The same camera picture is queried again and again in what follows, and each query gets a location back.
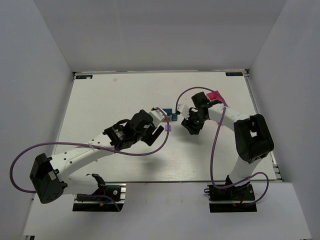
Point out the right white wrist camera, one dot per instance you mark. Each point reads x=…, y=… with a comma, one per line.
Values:
x=184, y=110

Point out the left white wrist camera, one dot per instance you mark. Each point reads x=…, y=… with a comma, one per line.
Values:
x=158, y=115

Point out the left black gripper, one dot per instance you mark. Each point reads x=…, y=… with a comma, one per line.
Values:
x=152, y=132

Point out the blue wood cube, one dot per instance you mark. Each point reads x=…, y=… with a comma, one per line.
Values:
x=174, y=117

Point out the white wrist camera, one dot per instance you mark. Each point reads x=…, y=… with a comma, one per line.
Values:
x=184, y=110
x=158, y=115

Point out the blue table sticker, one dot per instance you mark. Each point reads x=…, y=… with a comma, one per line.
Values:
x=83, y=77
x=234, y=74

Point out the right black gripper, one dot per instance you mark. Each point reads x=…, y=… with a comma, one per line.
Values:
x=191, y=121

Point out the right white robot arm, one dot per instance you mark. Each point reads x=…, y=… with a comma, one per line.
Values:
x=253, y=140

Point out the blue rectangular wood block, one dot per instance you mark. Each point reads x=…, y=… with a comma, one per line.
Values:
x=168, y=111

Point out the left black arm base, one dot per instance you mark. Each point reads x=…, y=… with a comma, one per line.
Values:
x=109, y=198

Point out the right blue table sticker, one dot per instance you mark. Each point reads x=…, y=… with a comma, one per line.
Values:
x=234, y=74

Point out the purple wood cube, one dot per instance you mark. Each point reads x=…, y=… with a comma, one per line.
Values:
x=168, y=128

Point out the left blue table sticker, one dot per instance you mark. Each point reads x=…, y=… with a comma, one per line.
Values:
x=83, y=77

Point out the pink plastic box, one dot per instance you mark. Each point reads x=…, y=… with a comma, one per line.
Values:
x=216, y=96

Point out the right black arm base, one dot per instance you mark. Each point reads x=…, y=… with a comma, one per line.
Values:
x=231, y=200

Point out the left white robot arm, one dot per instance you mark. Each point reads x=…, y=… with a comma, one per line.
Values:
x=54, y=176

